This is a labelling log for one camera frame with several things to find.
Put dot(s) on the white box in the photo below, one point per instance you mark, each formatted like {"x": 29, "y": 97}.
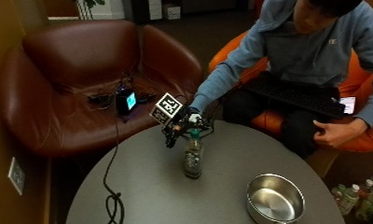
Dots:
{"x": 171, "y": 11}

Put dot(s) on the small green bottle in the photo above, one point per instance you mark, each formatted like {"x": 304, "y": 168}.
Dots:
{"x": 339, "y": 190}

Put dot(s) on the large green bottle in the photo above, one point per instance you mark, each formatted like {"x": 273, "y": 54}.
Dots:
{"x": 371, "y": 203}

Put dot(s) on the brown leather armchair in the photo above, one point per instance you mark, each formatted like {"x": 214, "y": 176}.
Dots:
{"x": 79, "y": 65}

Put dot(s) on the stainless steel bowl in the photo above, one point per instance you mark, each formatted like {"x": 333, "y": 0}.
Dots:
{"x": 276, "y": 200}

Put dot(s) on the orange bottle with white cap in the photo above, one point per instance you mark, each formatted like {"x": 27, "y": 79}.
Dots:
{"x": 367, "y": 185}

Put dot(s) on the white marker cube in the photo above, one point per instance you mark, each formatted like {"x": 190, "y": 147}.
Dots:
{"x": 167, "y": 108}

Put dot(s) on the orange armchair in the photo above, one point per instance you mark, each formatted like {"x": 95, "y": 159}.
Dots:
{"x": 360, "y": 140}

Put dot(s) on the black device with lit screen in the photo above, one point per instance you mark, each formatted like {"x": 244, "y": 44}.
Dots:
{"x": 127, "y": 102}

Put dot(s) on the clear bottle with teal cap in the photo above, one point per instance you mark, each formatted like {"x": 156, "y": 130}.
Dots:
{"x": 194, "y": 160}

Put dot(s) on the white wall socket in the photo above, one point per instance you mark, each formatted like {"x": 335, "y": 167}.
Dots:
{"x": 17, "y": 175}

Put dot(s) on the green bottle with white cap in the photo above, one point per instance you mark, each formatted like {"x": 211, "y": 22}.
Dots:
{"x": 349, "y": 199}

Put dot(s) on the black laptop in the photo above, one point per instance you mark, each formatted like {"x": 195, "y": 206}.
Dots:
{"x": 296, "y": 95}

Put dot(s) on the the person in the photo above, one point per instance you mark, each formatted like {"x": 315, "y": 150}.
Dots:
{"x": 307, "y": 53}

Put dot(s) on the white phone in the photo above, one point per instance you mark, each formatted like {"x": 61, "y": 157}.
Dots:
{"x": 349, "y": 105}

